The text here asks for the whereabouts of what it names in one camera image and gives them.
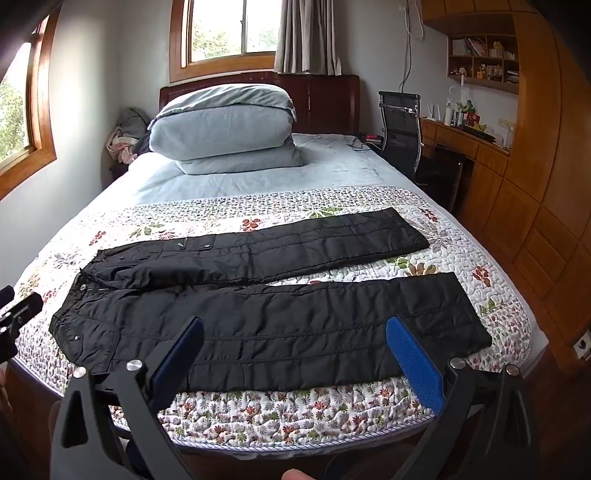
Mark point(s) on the dark wooden bed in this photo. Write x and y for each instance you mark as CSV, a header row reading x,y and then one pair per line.
x,y
323,101

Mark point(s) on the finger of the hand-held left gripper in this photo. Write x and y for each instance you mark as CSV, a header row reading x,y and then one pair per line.
x,y
5,293
23,311

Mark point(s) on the wooden overhead cabinet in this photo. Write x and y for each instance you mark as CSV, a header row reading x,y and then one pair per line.
x,y
461,14

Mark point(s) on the wooden side window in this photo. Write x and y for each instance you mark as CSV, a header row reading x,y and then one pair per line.
x,y
14,92

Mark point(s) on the floral quilted bedspread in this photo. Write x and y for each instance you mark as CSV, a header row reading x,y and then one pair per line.
x,y
323,415

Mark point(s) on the small red black object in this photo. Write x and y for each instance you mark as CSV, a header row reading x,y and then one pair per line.
x,y
371,138

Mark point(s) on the row of books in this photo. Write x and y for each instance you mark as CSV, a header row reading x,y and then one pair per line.
x,y
466,46

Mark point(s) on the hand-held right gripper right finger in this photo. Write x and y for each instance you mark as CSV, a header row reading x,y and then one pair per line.
x,y
413,364

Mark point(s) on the light blue bed sheet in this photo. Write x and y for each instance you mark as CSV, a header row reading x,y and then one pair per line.
x,y
323,166

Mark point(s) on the white bottle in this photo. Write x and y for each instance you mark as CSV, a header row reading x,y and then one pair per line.
x,y
448,116

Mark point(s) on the tall wooden cabinet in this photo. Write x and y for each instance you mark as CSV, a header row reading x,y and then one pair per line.
x,y
531,221

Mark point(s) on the red box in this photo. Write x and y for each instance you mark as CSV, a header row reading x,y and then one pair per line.
x,y
473,121

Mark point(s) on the person's right hand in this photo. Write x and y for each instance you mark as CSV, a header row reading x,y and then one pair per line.
x,y
300,475

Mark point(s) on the blue-grey pillow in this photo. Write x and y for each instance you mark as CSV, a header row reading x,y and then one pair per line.
x,y
249,161

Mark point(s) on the grey striped curtain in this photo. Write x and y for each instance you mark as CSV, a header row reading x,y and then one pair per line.
x,y
309,37

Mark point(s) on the wooden window with curtain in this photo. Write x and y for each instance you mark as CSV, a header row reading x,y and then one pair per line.
x,y
221,27

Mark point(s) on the black mesh office chair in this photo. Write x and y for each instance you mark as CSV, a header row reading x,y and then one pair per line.
x,y
399,134

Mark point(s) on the pile of clothes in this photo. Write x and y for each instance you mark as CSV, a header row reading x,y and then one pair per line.
x,y
129,129

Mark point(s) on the wooden desk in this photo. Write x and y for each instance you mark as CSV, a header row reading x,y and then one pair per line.
x,y
461,138

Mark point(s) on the black pants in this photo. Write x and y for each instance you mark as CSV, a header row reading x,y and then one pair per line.
x,y
277,323

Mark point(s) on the low white wall socket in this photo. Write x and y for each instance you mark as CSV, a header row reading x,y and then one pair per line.
x,y
582,345

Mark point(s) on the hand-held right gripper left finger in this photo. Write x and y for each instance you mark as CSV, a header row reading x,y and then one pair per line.
x,y
178,355

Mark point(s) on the white router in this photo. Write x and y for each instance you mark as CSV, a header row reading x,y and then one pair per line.
x,y
434,115

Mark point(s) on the wooden wall shelf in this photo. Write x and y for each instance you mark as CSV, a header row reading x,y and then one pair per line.
x,y
480,83

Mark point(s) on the black keyboard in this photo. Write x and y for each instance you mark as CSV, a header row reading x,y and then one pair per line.
x,y
480,134

